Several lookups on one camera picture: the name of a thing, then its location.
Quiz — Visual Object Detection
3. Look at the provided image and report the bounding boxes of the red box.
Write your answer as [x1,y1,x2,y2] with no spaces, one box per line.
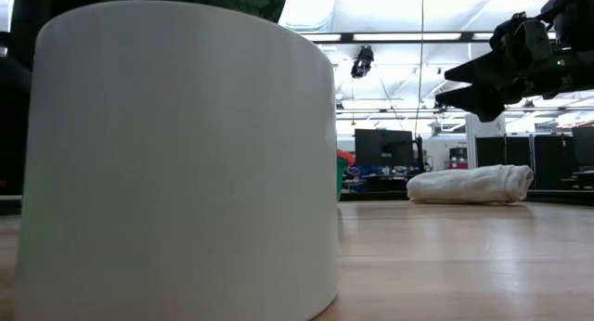
[447,147,469,171]

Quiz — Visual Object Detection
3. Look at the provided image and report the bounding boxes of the teal basket orange rim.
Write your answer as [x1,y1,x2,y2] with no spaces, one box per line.
[336,148,356,201]

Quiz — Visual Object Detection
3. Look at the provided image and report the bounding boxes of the white pillar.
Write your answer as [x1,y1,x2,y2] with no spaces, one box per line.
[464,114,508,170]

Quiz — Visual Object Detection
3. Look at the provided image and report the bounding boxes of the cluttered workbench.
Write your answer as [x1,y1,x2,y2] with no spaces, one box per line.
[345,165,421,192]

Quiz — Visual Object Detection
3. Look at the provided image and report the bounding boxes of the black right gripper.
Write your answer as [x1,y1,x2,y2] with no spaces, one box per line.
[434,12,594,123]

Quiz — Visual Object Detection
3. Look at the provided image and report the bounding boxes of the black partition cabinets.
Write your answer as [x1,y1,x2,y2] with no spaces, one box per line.
[474,133,575,191]

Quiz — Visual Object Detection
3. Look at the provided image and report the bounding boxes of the black computer monitor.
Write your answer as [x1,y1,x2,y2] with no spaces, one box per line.
[354,128,415,169]

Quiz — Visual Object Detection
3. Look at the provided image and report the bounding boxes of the black rig crossbar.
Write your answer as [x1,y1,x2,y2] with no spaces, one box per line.
[299,31,496,45]

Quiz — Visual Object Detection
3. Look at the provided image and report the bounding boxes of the dark monitor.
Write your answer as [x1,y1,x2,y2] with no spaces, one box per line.
[571,125,594,170]

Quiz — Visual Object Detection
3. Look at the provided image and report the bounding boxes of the white folded cloth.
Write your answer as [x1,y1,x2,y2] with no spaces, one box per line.
[406,164,535,205]

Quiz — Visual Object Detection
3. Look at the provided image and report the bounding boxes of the thin hanging cable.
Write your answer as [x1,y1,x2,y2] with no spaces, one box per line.
[414,0,426,137]

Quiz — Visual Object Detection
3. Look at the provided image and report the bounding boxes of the white round plant pot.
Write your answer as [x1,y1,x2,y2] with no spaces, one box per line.
[13,0,340,321]

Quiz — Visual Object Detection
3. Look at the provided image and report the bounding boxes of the black overhead camera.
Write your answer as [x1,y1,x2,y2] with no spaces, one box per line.
[350,45,376,80]

